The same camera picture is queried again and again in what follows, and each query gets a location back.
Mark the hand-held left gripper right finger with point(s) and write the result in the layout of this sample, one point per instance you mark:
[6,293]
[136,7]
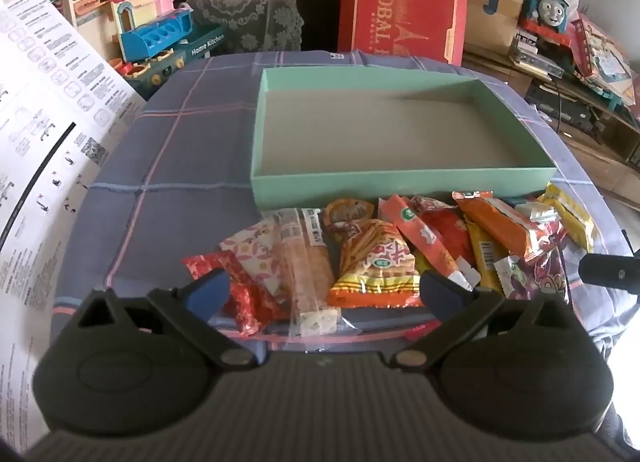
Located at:
[436,292]

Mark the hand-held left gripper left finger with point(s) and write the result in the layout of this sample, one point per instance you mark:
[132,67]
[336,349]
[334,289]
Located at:
[212,287]

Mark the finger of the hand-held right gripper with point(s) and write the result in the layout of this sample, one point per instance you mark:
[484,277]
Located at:
[610,272]

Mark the white pink floral snack packet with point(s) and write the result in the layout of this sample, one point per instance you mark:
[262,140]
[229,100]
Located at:
[255,254]

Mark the orange packet with green label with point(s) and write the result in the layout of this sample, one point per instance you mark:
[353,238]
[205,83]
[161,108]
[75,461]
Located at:
[425,237]

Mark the large yellow snack packet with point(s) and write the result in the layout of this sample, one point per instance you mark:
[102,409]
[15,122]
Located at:
[485,254]

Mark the orange yellow stick snack packet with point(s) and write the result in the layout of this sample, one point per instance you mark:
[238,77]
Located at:
[375,272]

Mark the plain red snack packet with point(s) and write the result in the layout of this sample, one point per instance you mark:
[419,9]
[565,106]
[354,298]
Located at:
[450,227]

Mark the purple snack packet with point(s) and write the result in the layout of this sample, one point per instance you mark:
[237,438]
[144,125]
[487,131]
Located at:
[542,274]

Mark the clear cracker packet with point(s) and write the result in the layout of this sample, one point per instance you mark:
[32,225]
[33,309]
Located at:
[310,267]

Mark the brown gold snack packet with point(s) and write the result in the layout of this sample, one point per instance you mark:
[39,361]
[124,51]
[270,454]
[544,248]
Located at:
[347,217]

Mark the green cardboard box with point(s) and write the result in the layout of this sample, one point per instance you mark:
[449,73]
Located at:
[380,142]

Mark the red patterned candy packet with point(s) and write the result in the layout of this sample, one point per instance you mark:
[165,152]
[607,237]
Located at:
[245,302]

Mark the small white candy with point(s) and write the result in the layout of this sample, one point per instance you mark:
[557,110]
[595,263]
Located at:
[537,212]

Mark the black electronic device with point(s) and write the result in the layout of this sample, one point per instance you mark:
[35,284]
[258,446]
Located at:
[565,107]

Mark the colourful picture book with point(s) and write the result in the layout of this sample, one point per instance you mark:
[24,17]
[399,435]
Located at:
[605,57]

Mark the wooden cabinet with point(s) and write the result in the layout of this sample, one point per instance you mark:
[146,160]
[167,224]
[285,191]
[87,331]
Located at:
[500,67]

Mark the white printed instruction sheet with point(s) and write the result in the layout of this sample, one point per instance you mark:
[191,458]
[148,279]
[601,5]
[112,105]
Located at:
[45,117]

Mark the teal toy kitchen box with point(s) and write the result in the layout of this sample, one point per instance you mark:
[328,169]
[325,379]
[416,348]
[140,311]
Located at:
[200,47]

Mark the blue pink toy house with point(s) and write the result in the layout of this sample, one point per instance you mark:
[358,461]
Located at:
[150,37]

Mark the blue toy train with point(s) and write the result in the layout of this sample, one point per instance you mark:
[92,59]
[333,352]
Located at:
[545,7]

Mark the red gift box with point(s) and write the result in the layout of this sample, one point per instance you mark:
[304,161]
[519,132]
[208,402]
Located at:
[400,2]

